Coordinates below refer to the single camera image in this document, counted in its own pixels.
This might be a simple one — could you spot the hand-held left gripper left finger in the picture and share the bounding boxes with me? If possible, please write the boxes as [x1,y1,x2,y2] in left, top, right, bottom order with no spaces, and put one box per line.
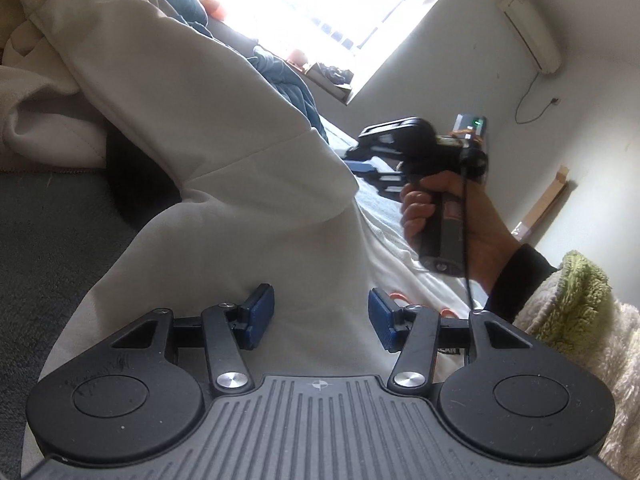
[113,283,276,396]

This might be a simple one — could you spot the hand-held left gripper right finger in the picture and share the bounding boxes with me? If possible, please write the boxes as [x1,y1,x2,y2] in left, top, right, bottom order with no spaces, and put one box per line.
[367,287,531,399]

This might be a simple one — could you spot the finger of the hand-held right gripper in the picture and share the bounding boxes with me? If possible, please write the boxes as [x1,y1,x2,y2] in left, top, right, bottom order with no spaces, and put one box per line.
[372,171,417,202]
[345,160,384,179]

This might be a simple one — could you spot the person's right forearm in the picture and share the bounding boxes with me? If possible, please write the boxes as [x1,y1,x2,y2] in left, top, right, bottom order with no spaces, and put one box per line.
[482,244,560,322]

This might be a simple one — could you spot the person's right hand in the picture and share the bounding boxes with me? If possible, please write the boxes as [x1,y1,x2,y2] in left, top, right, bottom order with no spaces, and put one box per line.
[400,170,522,291]

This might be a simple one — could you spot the long cardboard box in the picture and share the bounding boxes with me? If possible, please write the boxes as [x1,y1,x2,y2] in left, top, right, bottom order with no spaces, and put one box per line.
[512,165,571,241]

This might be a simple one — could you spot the barred window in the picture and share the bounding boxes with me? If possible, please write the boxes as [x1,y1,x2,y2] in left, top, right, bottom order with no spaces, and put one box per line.
[197,0,473,106]

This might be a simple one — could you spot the white air conditioner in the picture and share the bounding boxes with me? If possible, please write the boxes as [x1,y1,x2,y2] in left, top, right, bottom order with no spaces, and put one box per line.
[497,0,563,73]

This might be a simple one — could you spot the green fluffy towel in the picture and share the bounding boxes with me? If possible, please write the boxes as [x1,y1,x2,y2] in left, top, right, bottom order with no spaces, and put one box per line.
[512,250,640,480]

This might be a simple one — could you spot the black cable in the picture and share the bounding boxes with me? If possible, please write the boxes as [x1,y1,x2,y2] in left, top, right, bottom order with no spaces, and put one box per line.
[462,160,479,313]

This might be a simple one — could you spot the air conditioner power cable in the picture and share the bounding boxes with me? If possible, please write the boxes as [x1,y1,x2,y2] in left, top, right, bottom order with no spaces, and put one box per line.
[515,72,561,125]

